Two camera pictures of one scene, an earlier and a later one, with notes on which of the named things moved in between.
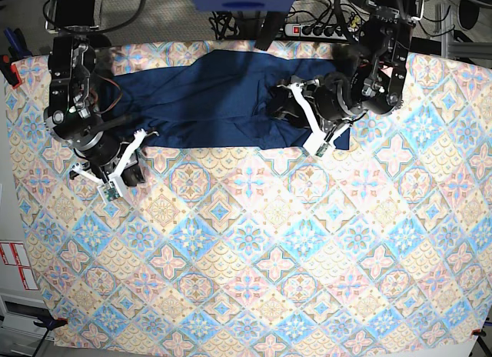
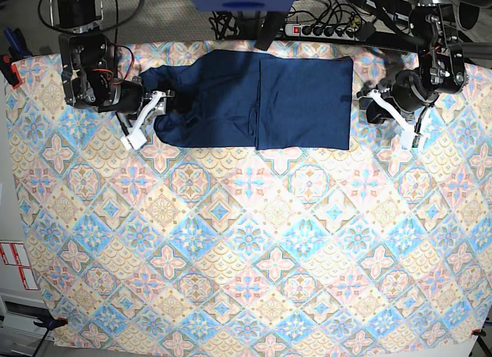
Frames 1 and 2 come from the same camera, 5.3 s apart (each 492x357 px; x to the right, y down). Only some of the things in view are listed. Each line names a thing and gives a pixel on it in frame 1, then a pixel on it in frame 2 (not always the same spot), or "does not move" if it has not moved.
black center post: [270, 29] does not move
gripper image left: [101, 154] → [127, 95]
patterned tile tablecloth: [264, 251] does not move
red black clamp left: [10, 71] does not move
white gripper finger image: [317, 136] → [409, 135]
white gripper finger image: [339, 130] → [418, 122]
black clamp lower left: [49, 322] does not move
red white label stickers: [14, 253] does not move
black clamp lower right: [480, 332] does not move
